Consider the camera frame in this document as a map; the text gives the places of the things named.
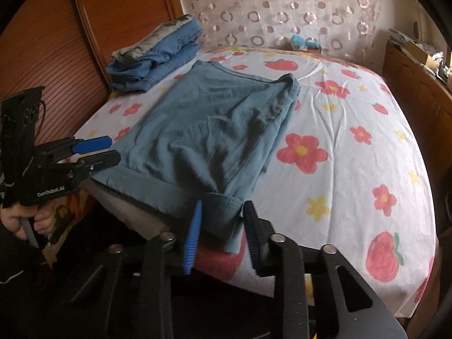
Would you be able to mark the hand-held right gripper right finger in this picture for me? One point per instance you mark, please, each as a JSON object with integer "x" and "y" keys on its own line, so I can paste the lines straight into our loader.
{"x": 252, "y": 240}

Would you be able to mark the pile of patterned cloth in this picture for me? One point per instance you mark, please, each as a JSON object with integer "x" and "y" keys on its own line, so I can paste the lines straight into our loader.
{"x": 402, "y": 37}

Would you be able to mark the person's left hand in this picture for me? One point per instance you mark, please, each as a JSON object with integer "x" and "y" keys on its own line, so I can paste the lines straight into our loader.
{"x": 10, "y": 219}

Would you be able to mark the circle-patterned sheer curtain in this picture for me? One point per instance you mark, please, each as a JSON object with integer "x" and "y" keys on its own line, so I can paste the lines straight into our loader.
{"x": 282, "y": 7}

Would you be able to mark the wooden cabinet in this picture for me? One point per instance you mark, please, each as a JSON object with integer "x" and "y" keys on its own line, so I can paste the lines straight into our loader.
{"x": 416, "y": 88}

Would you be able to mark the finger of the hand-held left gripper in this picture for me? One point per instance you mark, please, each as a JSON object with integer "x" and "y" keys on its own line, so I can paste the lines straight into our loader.
{"x": 93, "y": 144}
{"x": 106, "y": 159}

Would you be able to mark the pile of folded jeans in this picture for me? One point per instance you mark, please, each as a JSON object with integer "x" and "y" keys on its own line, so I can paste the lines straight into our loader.
{"x": 159, "y": 60}

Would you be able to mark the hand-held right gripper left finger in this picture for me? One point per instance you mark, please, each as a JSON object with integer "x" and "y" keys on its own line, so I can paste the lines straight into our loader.
{"x": 192, "y": 240}

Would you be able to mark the open cardboard box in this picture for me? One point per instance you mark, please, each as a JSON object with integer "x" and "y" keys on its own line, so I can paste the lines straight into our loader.
{"x": 429, "y": 61}

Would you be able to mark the person's left forearm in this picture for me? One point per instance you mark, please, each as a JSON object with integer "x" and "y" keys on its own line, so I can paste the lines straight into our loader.
{"x": 14, "y": 257}

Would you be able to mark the wooden wardrobe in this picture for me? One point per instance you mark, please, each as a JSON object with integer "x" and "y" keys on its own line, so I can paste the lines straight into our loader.
{"x": 53, "y": 53}

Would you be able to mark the small cardboard box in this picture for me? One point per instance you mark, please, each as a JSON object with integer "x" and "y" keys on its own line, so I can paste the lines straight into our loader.
{"x": 310, "y": 48}

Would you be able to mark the strawberry-print white sheet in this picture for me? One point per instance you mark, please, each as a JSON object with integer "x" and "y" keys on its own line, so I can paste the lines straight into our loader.
{"x": 353, "y": 183}

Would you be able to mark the blue-grey pants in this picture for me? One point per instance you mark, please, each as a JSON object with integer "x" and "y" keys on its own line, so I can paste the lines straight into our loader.
{"x": 212, "y": 130}

